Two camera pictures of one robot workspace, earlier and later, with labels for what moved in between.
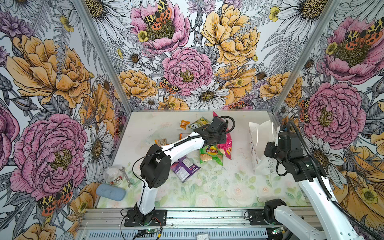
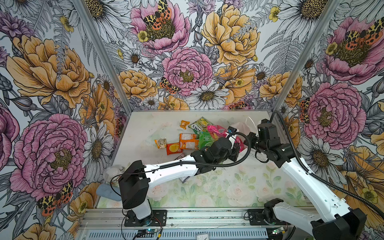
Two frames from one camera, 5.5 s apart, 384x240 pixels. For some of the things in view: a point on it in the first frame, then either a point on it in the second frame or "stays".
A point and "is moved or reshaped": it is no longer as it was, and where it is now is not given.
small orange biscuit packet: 183,123 stays
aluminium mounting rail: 208,218 stays
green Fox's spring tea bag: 202,122 stays
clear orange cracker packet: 161,142 stays
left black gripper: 223,139 -> 235,151
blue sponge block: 110,192 stays
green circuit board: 151,230 stays
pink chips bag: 226,147 is moved or reshaped
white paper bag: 260,135 -> 243,128
